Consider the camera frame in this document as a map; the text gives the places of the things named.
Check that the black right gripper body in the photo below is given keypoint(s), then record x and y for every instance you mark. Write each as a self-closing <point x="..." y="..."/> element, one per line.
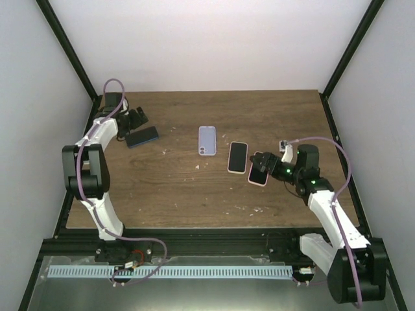
<point x="280" y="173"/>

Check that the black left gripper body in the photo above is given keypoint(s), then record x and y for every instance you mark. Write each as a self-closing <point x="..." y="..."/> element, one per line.
<point x="131" y="124"/>

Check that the blue black phone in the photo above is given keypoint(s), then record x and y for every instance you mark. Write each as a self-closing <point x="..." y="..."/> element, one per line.
<point x="141" y="137"/>

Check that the white black phone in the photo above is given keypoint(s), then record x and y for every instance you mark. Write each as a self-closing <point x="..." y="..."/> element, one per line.
<point x="258" y="176"/>

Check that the pink phone case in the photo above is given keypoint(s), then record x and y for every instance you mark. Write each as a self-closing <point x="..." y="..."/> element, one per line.
<point x="258" y="176"/>

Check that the white phone case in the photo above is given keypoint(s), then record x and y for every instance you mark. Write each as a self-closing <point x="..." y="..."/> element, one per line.
<point x="237" y="157"/>

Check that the lavender phone case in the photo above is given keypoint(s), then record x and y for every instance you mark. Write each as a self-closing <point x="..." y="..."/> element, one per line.
<point x="207" y="143"/>

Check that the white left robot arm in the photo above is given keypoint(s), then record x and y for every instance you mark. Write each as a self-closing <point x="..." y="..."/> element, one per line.
<point x="86" y="173"/>

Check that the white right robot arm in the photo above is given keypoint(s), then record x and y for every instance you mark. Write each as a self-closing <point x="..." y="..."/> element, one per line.
<point x="355" y="268"/>

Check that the grey metal front plate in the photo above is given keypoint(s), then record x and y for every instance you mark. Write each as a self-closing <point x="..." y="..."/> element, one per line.
<point x="138" y="290"/>

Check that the black left frame post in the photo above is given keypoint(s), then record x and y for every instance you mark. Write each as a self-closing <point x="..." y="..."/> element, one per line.
<point x="65" y="43"/>

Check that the black frame post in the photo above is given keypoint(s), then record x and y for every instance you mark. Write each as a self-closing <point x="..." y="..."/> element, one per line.
<point x="351" y="48"/>
<point x="65" y="43"/>

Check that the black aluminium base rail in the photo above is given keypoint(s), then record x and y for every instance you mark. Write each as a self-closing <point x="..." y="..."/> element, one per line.
<point x="276" y="244"/>

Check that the light blue slotted cable duct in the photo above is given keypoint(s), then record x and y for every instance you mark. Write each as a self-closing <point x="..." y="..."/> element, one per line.
<point x="178" y="272"/>

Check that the black right frame post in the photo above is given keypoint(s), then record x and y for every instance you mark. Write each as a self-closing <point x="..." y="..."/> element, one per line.
<point x="351" y="48"/>

